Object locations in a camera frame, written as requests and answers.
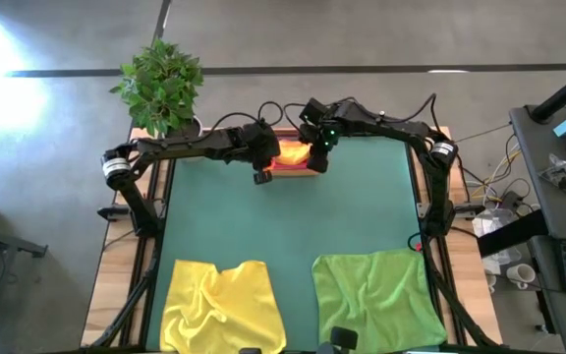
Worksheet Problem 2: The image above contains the green leafy plant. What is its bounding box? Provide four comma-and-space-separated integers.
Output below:
109, 37, 204, 138

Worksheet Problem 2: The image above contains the clear plastic bag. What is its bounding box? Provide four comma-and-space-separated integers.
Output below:
538, 152, 566, 198

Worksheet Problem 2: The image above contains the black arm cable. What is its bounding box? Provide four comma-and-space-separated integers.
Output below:
282, 92, 436, 129
208, 100, 284, 148

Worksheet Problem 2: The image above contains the white plastic bag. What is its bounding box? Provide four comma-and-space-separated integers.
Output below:
472, 208, 524, 266

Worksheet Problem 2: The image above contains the black pole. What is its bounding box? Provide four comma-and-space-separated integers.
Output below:
530, 61, 566, 124

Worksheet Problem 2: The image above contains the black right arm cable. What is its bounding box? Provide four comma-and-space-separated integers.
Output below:
282, 92, 436, 129

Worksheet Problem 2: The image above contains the white mug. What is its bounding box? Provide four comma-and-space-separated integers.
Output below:
505, 263, 538, 291

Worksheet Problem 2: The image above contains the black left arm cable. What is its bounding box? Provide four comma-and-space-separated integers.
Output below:
208, 100, 284, 148

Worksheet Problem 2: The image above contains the yellow microfiber towel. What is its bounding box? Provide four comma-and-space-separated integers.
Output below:
158, 259, 288, 354

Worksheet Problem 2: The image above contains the white plant pot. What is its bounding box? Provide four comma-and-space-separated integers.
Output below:
162, 116, 204, 142

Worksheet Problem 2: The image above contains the black flat bar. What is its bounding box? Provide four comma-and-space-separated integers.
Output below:
477, 209, 550, 259

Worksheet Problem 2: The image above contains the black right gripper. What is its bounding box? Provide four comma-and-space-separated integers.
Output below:
298, 96, 346, 161

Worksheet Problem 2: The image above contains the dark green table mat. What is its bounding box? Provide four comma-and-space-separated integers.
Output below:
145, 135, 441, 353

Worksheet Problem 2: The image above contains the black rounded device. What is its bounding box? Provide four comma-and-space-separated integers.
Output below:
329, 325, 360, 352

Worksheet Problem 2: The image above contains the clear plastic bin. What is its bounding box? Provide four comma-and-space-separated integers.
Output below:
261, 126, 322, 179

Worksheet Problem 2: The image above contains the green microfiber towel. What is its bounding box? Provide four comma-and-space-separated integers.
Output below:
311, 248, 449, 354

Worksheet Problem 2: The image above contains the orange microfiber towel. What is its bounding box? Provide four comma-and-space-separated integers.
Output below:
267, 168, 319, 178
273, 139, 312, 167

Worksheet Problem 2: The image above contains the black power adapter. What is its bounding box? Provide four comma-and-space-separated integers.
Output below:
501, 190, 525, 212

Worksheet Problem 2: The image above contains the black metal table frame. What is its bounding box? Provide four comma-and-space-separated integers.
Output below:
81, 126, 505, 354

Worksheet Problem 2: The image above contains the pink microfiber towel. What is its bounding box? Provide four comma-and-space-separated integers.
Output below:
261, 156, 316, 172

